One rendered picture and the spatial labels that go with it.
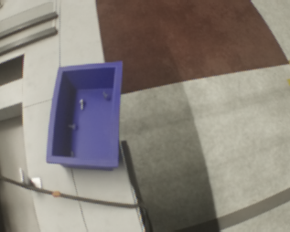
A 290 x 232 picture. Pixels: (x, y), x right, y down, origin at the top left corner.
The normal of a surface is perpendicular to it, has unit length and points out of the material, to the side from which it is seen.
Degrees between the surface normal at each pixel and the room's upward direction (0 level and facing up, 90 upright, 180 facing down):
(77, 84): 85
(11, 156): 0
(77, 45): 0
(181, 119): 0
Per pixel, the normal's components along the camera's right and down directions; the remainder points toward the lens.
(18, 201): -0.04, -0.47
